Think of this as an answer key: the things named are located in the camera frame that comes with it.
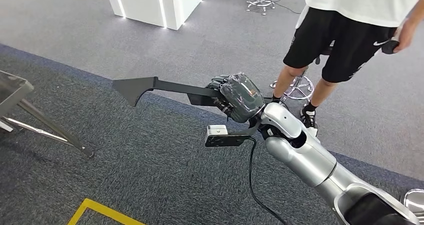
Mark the person's left hand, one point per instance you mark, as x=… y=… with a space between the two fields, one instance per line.
x=407 y=34

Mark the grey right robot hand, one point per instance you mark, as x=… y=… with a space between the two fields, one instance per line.
x=240 y=97

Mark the black handheld controller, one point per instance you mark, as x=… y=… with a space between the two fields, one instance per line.
x=390 y=47

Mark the black plastic frame part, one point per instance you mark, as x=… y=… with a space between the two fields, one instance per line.
x=132 y=87

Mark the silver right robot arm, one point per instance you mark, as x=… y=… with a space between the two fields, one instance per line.
x=304 y=157

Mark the person's left forearm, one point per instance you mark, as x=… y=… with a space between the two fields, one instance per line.
x=418 y=13

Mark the steel workbench table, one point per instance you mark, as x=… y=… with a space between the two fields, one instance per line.
x=13 y=87

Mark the person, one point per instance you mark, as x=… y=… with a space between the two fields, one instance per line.
x=348 y=41

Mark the chrome stool base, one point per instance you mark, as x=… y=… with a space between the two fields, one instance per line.
x=260 y=0
x=299 y=81

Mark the white cabinet with light strips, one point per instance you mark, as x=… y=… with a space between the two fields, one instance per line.
x=139 y=1

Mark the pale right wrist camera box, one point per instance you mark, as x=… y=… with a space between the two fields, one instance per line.
x=217 y=130

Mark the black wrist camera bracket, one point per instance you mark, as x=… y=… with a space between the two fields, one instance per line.
x=228 y=140

